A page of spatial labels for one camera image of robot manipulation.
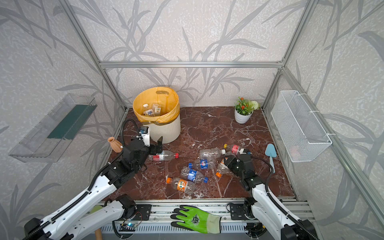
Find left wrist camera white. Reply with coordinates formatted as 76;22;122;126
137;126;150;147

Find potted plant red flowers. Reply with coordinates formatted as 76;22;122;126
235;97;261;124

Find white ribbed trash bin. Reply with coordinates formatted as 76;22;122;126
147;115;181;144

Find white wire mesh basket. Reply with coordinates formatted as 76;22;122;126
271;90;333;163

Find orange label bottle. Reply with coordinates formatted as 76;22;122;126
216;160;233;179

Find green black work glove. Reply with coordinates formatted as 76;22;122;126
171;205;222;234

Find clear acrylic wall shelf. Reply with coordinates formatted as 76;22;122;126
9;94;97;163

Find light blue spatula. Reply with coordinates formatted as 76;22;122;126
265;144;277;173

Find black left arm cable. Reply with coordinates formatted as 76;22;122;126
22;118;142;240

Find Pepsi bottle blue cap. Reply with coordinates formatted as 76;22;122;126
188;159;216;171

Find clear bottle red white label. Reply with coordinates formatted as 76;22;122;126
149;150;179;162

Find orange Fanta bottle front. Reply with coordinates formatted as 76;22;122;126
166;178;196;195

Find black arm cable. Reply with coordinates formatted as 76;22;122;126
22;118;142;240
250;155;320;240

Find crushed bottle blue label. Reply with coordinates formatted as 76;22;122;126
181;167;209;184

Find terracotta ribbed vase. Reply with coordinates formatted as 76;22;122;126
108;137;123;153

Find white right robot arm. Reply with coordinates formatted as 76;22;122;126
171;145;318;240

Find tall clear white label bottle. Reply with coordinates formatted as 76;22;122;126
143;104;155;117

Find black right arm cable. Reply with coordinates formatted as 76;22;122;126
250;155;320;240

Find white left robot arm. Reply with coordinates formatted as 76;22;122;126
24;137;163;240

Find green circuit board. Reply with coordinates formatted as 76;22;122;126
119;222;139;232

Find clear crushed bottle white cap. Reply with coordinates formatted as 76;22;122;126
199;148;226;160

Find yellow plastic bin liner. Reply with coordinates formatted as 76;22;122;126
133;87;180;126

